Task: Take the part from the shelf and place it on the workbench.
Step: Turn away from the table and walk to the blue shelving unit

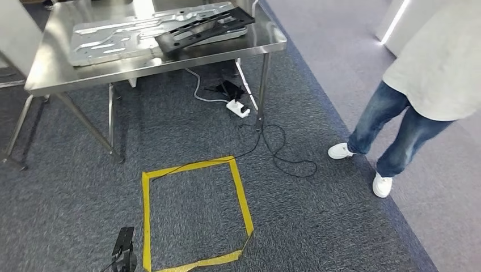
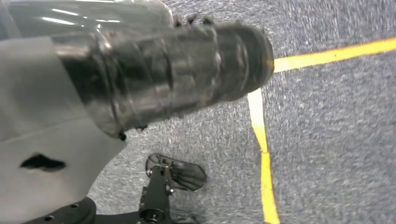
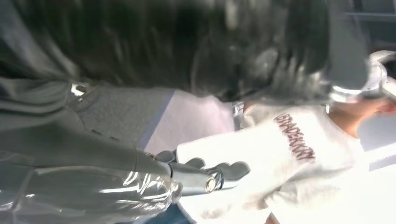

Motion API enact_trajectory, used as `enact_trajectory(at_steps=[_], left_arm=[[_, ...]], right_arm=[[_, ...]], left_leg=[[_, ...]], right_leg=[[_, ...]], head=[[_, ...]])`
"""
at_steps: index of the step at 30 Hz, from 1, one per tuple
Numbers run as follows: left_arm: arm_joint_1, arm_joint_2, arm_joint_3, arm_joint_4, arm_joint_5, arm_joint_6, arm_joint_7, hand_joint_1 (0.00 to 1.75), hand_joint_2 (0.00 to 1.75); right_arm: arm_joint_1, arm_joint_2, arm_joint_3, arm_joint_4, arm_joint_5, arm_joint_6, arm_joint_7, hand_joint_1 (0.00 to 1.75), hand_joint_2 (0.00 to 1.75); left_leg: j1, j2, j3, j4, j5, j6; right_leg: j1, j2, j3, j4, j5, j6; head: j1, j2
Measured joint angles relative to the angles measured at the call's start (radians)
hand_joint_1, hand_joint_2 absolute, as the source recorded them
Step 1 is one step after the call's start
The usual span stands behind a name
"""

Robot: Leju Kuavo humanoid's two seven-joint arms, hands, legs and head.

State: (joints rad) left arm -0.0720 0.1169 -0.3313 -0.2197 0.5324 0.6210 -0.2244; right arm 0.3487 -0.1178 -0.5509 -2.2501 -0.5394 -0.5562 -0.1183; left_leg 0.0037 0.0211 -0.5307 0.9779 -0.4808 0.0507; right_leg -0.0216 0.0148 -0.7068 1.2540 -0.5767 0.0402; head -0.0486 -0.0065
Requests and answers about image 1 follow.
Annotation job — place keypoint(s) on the black adapter bundle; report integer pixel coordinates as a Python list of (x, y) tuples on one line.
[(229, 90)]

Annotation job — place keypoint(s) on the stamped aluminium plate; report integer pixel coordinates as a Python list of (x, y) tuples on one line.
[(112, 41)]

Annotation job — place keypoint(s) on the yellow floor tape square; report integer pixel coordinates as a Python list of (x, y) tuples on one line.
[(146, 225)]

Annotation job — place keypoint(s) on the stainless steel workbench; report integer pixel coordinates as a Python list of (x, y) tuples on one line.
[(112, 73)]

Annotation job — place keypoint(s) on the black plastic frame part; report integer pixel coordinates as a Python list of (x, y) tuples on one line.
[(203, 32)]

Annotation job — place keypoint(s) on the white panel board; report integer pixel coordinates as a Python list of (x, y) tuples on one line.
[(19, 34)]

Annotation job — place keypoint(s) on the white power strip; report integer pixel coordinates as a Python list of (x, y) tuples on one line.
[(237, 108)]

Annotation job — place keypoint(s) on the person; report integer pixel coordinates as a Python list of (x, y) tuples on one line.
[(432, 67)]

